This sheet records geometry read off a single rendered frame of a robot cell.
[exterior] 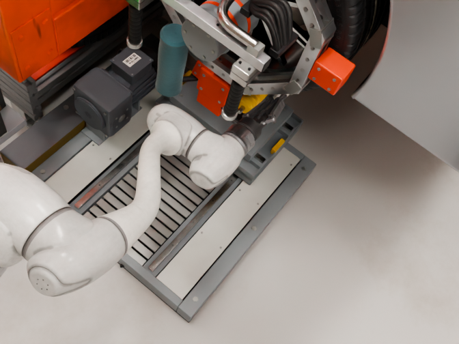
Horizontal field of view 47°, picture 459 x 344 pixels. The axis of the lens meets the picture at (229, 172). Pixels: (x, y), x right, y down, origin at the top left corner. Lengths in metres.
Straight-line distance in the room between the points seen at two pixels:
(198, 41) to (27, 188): 0.62
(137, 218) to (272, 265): 1.01
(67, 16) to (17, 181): 0.76
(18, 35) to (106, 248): 0.76
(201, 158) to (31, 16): 0.62
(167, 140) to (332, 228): 1.01
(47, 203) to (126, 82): 0.93
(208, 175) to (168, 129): 0.17
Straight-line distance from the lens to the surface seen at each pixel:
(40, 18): 1.64
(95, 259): 1.05
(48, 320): 1.97
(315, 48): 1.41
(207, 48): 1.43
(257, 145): 2.03
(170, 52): 1.60
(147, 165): 1.31
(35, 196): 1.08
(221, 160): 1.43
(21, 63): 1.70
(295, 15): 1.68
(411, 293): 2.27
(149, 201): 1.21
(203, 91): 1.81
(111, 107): 1.83
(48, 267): 1.02
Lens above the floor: 1.91
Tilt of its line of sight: 60 degrees down
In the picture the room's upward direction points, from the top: 21 degrees clockwise
